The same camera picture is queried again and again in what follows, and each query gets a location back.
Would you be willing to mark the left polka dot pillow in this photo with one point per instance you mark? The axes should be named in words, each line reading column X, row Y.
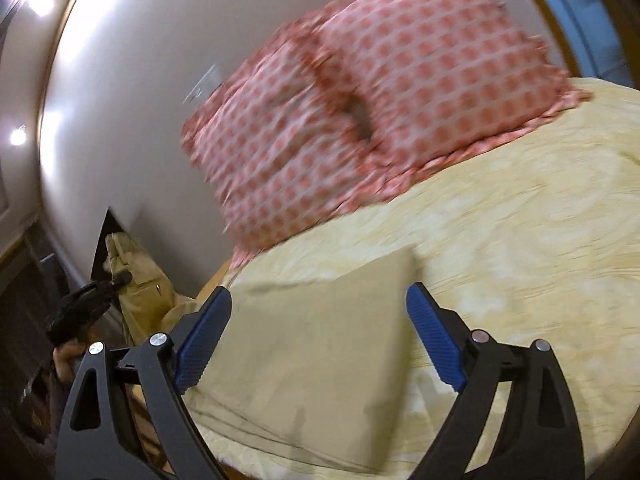
column 279, row 145

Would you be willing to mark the khaki pants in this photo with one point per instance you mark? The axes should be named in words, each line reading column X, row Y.
column 313, row 363

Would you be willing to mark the right polka dot pillow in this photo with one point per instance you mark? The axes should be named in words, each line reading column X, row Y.
column 441, row 76

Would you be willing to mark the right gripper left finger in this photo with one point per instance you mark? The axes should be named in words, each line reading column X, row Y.
column 98, row 439

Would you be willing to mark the yellow patterned bed sheet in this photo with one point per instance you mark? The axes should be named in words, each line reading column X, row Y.
column 536, row 239

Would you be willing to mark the person's hand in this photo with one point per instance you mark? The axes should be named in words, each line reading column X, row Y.
column 65, row 355

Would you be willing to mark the polka dot pillow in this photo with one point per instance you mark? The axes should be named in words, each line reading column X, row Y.
column 441, row 76
column 279, row 145

